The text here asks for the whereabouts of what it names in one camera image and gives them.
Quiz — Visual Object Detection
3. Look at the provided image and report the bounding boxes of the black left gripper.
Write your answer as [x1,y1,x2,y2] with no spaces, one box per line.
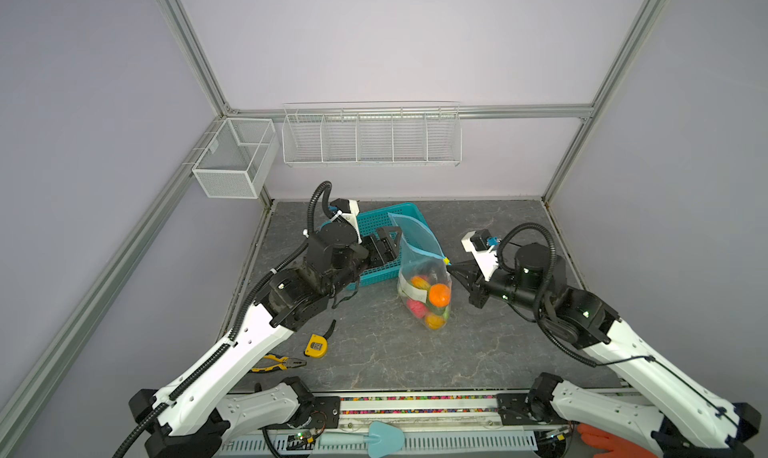
[326,226,402,299]

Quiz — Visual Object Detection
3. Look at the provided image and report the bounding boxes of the small orange toy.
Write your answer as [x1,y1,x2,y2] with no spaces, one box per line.
[427,283,451,309]

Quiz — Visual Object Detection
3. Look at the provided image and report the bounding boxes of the clear zip top bag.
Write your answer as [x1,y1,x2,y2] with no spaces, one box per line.
[389,213,452,331]

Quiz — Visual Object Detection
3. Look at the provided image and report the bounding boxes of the pink dragon fruit toy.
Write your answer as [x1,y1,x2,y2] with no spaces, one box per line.
[406,299,429,319]

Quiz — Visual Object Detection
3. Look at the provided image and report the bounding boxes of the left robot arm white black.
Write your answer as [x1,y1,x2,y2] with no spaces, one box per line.
[114,181,402,457]

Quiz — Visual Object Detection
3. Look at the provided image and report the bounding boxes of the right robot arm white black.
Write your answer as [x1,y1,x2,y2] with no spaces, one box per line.
[448,223,762,457]

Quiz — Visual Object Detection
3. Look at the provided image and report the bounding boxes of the orange gloved hand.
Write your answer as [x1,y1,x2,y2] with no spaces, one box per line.
[577,424,656,458]

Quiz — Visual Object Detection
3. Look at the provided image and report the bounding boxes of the teal plastic basket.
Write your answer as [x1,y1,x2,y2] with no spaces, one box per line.
[323,202,431,289]

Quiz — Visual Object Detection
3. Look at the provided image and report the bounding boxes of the yellow tape measure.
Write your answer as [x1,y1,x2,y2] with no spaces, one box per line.
[304,320,337,359]

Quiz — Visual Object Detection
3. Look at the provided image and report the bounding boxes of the teal silicone spatula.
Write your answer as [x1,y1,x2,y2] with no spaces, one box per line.
[318,421,405,458]

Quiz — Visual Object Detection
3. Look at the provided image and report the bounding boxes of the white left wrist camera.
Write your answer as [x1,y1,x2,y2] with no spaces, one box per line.
[329,198,362,244]

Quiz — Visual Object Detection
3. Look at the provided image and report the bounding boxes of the white wire wall rack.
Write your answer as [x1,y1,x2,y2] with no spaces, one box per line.
[282,101,463,167]

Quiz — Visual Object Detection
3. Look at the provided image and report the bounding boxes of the yellow handled pliers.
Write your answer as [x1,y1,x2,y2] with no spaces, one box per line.
[250,354,307,374]

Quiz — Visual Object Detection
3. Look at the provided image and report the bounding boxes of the white mesh wall box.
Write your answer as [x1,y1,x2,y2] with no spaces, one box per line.
[192,118,279,200]

